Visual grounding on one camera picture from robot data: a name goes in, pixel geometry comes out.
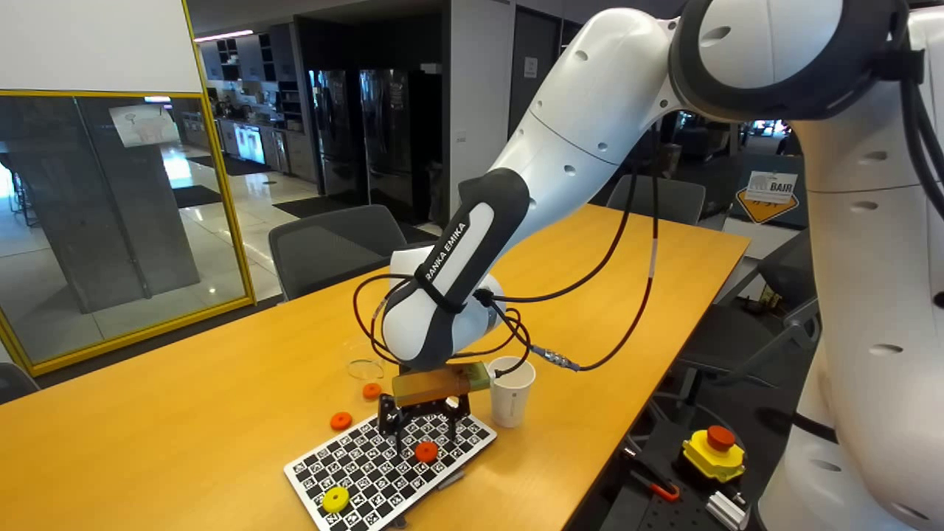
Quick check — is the round orange block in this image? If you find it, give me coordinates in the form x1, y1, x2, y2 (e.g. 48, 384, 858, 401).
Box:
330, 411, 354, 430
360, 384, 383, 401
414, 439, 441, 463

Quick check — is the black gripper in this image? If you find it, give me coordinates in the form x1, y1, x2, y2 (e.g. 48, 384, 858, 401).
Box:
379, 392, 470, 457

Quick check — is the yellow emergency stop button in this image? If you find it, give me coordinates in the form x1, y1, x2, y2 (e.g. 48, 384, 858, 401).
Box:
683, 426, 746, 485

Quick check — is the yellow warning sign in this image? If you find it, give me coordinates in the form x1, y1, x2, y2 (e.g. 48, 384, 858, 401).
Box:
736, 171, 801, 225

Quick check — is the white paper cup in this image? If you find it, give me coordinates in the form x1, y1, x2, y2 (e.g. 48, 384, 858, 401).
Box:
488, 356, 537, 429

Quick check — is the clear plastic cup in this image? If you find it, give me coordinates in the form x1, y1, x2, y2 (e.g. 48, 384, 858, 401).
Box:
348, 356, 388, 390

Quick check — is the grey office chair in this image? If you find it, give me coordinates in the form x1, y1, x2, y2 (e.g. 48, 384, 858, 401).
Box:
609, 175, 709, 225
270, 204, 408, 299

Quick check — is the round yellow block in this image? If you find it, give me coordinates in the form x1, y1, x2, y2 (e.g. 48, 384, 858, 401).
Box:
321, 488, 351, 513

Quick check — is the checkered marker board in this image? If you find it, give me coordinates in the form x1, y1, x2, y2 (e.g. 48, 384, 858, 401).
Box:
283, 412, 497, 531

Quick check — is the orange handled tool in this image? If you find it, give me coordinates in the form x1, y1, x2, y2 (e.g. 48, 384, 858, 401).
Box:
629, 466, 683, 505

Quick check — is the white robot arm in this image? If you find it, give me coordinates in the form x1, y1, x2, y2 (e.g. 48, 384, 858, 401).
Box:
383, 0, 944, 531

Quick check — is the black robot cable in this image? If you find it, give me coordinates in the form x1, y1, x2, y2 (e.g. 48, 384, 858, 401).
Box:
351, 165, 665, 379

